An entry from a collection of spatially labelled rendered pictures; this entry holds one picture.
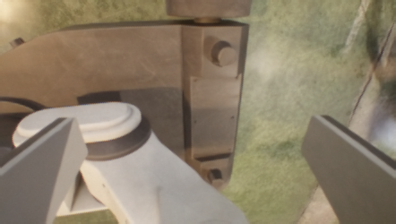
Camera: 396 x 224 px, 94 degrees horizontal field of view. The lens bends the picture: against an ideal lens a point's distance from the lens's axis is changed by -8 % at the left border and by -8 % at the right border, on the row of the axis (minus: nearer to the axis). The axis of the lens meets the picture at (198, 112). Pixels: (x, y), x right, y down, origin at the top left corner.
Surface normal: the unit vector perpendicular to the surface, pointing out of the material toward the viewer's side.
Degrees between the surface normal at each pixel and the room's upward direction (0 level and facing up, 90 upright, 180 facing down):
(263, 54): 0
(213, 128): 0
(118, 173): 90
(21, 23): 0
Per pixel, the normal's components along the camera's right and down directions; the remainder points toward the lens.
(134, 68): 0.22, 0.48
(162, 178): 0.00, -0.87
